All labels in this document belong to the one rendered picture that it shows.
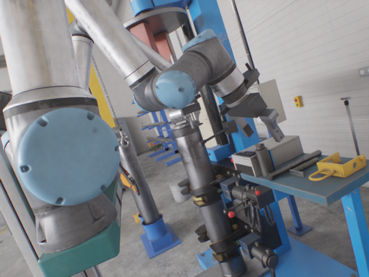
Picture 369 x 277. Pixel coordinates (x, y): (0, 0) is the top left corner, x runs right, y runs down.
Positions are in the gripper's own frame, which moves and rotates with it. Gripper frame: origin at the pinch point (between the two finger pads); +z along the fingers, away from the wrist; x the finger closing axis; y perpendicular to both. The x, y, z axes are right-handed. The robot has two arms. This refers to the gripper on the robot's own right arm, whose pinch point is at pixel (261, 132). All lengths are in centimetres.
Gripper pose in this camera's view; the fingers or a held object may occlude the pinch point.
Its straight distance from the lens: 80.7
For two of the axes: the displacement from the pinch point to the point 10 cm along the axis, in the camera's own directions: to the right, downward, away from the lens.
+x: 4.1, 1.3, -9.0
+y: -6.8, 7.0, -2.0
